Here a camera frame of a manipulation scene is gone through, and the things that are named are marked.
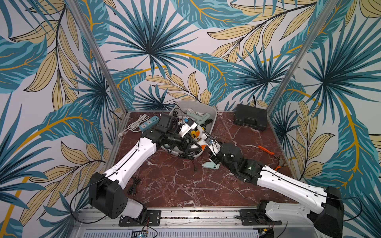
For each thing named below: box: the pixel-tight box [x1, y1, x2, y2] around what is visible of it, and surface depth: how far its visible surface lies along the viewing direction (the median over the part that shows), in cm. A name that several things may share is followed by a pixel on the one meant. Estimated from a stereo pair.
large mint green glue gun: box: [186, 111, 211, 125], surface depth 112 cm
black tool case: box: [234, 103, 268, 132], surface depth 112 cm
